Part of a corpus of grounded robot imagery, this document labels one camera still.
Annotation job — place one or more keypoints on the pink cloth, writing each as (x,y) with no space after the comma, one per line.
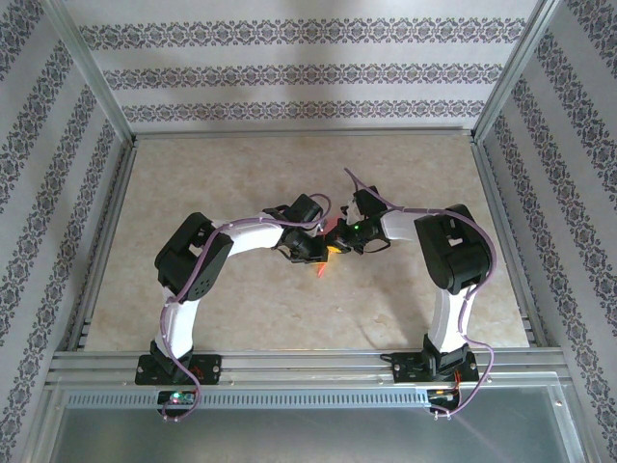
(321,272)

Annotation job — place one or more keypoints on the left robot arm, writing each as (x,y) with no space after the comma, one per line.
(178,328)

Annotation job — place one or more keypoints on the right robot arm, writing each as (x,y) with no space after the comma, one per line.
(448,323)

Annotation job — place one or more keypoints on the grey metal sheet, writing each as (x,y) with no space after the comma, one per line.
(308,434)

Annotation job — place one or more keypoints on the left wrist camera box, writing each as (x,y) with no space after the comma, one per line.
(318,231)

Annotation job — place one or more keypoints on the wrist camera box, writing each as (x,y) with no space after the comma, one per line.
(318,231)
(354,208)

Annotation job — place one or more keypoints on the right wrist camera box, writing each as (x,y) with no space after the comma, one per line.
(354,208)

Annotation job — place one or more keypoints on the aluminium mounting rail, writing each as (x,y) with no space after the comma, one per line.
(308,366)

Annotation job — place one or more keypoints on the aluminium back rail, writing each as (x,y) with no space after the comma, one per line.
(303,131)

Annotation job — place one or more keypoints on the aluminium right side rail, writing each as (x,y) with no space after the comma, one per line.
(491,193)

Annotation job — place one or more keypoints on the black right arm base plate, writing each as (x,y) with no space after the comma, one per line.
(407,369)

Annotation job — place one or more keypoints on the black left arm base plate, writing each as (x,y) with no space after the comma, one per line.
(209,369)

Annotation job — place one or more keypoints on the aluminium left side rail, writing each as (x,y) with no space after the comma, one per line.
(105,241)

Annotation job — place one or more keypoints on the aluminium right frame post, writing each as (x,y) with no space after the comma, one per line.
(518,62)

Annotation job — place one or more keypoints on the aluminium frame post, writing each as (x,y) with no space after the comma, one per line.
(89,62)
(518,62)

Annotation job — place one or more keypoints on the aluminium left frame post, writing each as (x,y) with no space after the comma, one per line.
(89,62)

